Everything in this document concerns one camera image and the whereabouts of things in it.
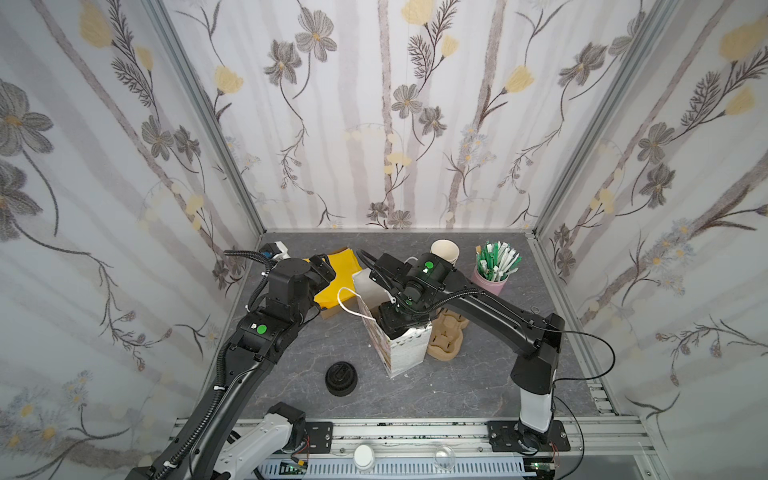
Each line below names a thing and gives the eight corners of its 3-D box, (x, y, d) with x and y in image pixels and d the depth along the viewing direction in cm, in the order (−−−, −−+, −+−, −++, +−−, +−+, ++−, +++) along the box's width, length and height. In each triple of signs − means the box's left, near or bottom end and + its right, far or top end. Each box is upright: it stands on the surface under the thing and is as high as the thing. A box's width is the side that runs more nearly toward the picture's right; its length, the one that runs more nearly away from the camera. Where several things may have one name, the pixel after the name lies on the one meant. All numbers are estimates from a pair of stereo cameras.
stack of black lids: (325, 396, 82) (323, 392, 79) (329, 366, 88) (327, 361, 85) (356, 396, 83) (355, 392, 79) (358, 366, 88) (357, 361, 85)
